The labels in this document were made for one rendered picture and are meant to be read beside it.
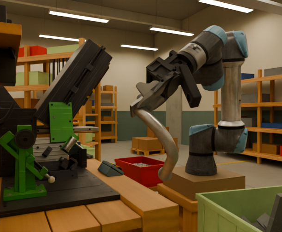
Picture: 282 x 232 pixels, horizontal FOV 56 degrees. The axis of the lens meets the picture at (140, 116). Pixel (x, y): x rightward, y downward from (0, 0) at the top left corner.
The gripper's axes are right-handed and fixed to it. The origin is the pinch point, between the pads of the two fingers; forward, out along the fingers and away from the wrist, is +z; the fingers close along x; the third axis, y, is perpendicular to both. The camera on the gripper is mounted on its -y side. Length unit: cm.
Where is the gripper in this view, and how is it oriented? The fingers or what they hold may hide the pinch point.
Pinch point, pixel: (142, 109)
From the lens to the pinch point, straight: 68.1
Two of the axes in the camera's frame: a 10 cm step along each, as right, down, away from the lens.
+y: -7.2, -5.9, 3.7
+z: -6.9, 6.2, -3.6
